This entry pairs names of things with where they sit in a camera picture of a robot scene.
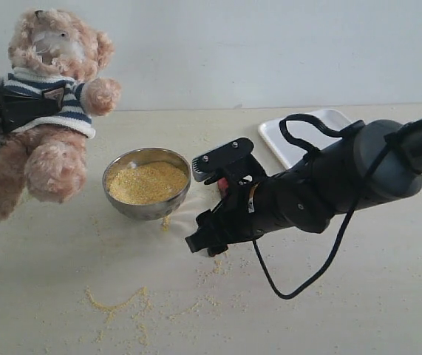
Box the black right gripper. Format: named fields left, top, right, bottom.
left=185, top=150, right=347, bottom=256

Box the dark red wooden spoon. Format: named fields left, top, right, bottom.
left=208, top=177, right=230, bottom=257

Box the tan teddy bear striped sweater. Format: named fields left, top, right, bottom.
left=0, top=9, right=121, bottom=222

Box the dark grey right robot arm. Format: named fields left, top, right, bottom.
left=186, top=112, right=422, bottom=253

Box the steel bowl of millet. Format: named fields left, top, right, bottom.
left=102, top=148, right=191, bottom=220

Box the white rectangular plastic tray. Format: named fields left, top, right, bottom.
left=257, top=108, right=353, bottom=170

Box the black wrist camera on right gripper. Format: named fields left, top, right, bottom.
left=191, top=137, right=267, bottom=185

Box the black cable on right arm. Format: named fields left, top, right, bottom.
left=251, top=113, right=415, bottom=300

